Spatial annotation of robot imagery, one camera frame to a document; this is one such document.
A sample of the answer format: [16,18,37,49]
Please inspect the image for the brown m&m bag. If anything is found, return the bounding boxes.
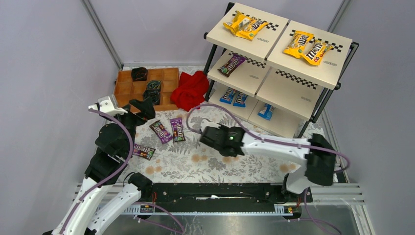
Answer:
[217,53,246,77]
[133,143,156,160]

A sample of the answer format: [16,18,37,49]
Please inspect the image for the blue M&M bag moved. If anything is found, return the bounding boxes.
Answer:
[232,92,248,107]

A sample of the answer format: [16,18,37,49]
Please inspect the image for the yellow candy bag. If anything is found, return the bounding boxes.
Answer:
[302,40,333,66]
[283,31,314,59]
[223,11,251,35]

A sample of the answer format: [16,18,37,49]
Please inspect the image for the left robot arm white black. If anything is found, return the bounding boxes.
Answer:
[46,95,155,235]

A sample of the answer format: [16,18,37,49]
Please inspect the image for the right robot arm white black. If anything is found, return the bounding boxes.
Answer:
[200,121,336,194]

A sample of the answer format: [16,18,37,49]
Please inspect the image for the purple candy bag left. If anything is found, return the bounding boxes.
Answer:
[149,120,173,144]

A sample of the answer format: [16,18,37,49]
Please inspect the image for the purple candy bag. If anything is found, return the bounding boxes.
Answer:
[149,120,173,144]
[170,117,185,142]

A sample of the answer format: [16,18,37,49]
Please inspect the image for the purple candy bag right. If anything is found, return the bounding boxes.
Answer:
[170,117,185,142]

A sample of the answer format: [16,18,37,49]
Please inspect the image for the blue M&M bag bottom shelf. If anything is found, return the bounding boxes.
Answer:
[219,87,237,104]

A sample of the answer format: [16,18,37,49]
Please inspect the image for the brown M&M bag on shelf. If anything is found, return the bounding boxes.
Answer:
[217,53,246,77]

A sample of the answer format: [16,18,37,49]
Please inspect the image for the cream three-tier shelf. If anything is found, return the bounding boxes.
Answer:
[204,2,359,138]

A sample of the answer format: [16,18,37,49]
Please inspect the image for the yellow M&M bag on shelf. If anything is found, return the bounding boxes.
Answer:
[236,17,269,41]

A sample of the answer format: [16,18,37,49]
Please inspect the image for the dark rolled tie lower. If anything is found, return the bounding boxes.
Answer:
[143,89,161,105]

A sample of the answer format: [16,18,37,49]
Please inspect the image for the dark rolled tie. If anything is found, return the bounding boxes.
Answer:
[131,67,148,82]
[143,89,161,105]

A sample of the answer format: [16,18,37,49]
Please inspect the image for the green rolled tie middle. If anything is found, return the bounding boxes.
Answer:
[146,80,161,92]

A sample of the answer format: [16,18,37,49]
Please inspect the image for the wooden compartment tray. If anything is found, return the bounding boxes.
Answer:
[114,68,180,111]

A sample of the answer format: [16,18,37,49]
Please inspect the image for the dark rolled tie top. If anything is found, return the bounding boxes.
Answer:
[131,67,148,82]

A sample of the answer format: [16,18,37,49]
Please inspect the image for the red cloth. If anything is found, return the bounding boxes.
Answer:
[170,70,209,111]

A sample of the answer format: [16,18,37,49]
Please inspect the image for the floral tablecloth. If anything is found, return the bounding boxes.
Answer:
[97,65,338,184]

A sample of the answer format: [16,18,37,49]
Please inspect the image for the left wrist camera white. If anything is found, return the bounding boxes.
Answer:
[88,94,128,117]

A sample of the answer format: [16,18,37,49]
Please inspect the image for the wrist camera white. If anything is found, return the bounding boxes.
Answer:
[88,94,128,117]
[200,119,221,132]

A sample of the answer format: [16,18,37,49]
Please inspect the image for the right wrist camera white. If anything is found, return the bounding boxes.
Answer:
[200,119,221,132]

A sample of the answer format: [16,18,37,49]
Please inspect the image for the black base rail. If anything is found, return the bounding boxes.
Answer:
[127,173,313,214]

